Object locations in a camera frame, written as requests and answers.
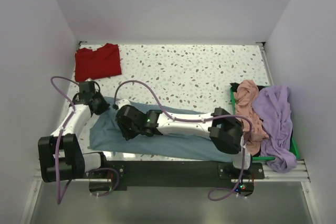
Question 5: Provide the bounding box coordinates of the blue-grey t-shirt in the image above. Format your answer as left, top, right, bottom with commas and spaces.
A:
89, 109, 232, 162

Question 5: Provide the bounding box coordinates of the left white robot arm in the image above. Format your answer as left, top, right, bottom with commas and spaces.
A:
38, 81, 110, 183

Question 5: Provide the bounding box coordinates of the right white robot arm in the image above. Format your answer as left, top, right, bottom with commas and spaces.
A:
115, 104, 253, 178

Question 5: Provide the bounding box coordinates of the folded red t-shirt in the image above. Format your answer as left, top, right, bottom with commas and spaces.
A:
75, 44, 122, 82

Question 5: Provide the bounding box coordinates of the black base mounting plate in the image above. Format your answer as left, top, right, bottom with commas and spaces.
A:
86, 159, 265, 193

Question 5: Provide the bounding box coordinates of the green plastic bin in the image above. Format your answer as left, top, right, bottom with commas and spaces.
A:
230, 82, 300, 162

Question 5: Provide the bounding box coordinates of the crumpled pink t-shirt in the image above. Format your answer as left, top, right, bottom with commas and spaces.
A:
230, 80, 269, 156

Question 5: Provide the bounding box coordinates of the crumpled lilac t-shirt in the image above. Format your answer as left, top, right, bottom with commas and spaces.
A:
253, 85, 297, 173

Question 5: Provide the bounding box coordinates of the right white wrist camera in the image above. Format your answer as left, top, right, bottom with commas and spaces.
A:
112, 99, 131, 110

